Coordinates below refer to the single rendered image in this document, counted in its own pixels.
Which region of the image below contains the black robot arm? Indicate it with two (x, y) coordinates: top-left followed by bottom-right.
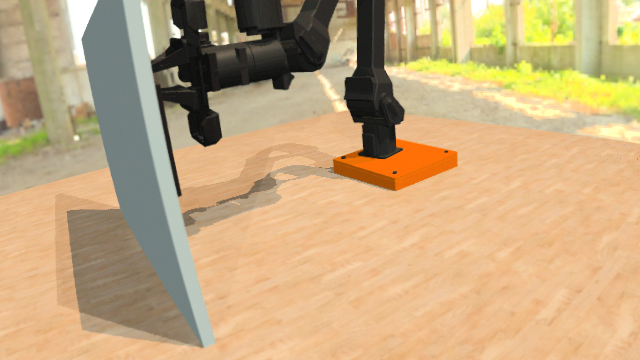
(234, 0), (405, 159)

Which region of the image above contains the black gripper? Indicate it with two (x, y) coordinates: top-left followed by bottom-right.
(151, 0), (255, 147)

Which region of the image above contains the dark brown picture frame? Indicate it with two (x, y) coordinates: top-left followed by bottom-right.
(154, 81), (182, 197)

